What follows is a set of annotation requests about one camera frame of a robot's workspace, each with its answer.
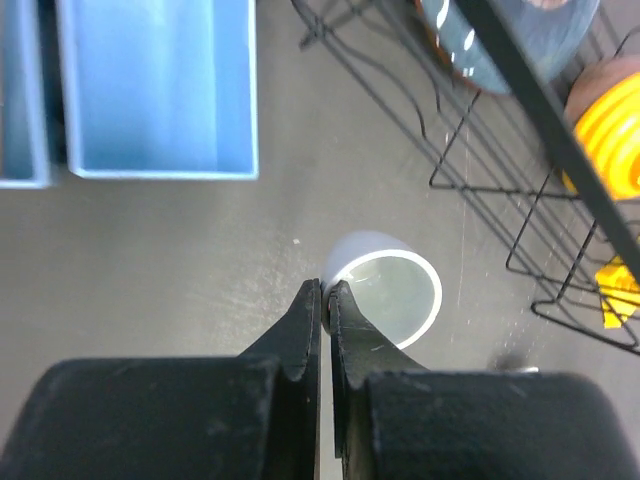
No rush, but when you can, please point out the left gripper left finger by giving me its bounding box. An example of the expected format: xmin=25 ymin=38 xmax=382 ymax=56
xmin=1 ymin=280 xmax=321 ymax=479

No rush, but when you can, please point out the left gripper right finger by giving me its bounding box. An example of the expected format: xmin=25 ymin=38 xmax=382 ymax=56
xmin=327 ymin=282 xmax=639 ymax=479

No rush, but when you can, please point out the small white cup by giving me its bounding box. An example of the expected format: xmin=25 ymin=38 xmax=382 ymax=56
xmin=321 ymin=230 xmax=443 ymax=350

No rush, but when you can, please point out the yellow test tube rack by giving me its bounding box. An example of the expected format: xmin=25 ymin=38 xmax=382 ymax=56
xmin=595 ymin=256 xmax=639 ymax=329

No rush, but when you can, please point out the right light blue bin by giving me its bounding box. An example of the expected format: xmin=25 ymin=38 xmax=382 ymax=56
xmin=56 ymin=1 xmax=259 ymax=181

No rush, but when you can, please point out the light blue bin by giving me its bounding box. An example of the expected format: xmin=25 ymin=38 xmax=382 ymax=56
xmin=1 ymin=1 xmax=51 ymax=189
xmin=56 ymin=1 xmax=259 ymax=181

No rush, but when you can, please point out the middle light blue bin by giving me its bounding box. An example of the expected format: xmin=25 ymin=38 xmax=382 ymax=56
xmin=1 ymin=1 xmax=51 ymax=189

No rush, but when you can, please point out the yellow ridged dome bowl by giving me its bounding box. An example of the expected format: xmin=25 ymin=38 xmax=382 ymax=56
xmin=565 ymin=54 xmax=639 ymax=201

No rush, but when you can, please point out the blue ceramic plate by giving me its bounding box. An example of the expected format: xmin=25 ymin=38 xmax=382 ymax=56
xmin=414 ymin=0 xmax=601 ymax=96

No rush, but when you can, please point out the black wire dish rack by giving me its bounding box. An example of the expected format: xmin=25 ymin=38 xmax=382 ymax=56
xmin=293 ymin=1 xmax=639 ymax=354

